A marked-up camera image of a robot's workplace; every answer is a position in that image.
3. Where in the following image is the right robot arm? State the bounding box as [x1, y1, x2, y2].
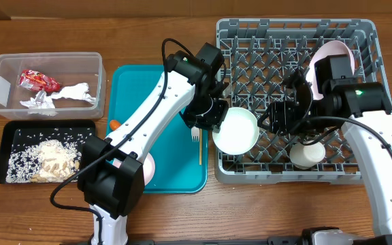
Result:
[257, 54, 392, 244]

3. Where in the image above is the red snack wrapper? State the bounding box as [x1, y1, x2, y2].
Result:
[18, 69, 61, 93]

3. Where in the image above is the pink bowl with food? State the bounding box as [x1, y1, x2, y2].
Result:
[112, 153, 155, 185]

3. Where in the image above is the white cup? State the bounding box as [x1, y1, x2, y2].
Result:
[289, 142, 326, 169]

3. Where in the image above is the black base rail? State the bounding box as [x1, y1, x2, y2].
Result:
[127, 235, 300, 245]

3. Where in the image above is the large white plate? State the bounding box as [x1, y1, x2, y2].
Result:
[306, 40, 355, 100]

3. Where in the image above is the white plastic fork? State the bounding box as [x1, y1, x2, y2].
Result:
[191, 127, 200, 142]

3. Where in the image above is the black tray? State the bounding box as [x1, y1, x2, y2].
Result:
[0, 120, 96, 184]

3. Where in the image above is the grey dishwasher rack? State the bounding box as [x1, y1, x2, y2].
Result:
[215, 18, 387, 184]

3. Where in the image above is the white tissue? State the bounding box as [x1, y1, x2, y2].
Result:
[50, 82, 96, 104]
[20, 91, 57, 116]

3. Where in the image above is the rice and peanuts pile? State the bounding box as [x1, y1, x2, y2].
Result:
[5, 128, 95, 184]

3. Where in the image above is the wooden chopstick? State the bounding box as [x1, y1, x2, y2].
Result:
[199, 129, 203, 166]

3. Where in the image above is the teal serving tray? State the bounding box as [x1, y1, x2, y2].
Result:
[108, 65, 208, 194]

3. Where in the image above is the orange carrot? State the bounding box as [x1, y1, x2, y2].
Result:
[109, 120, 121, 131]

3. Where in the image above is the clear plastic bin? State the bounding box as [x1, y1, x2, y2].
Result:
[0, 52, 106, 120]

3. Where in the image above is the small white plate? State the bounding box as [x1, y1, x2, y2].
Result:
[212, 107, 259, 155]

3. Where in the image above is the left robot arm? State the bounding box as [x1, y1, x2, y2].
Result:
[78, 43, 229, 244]

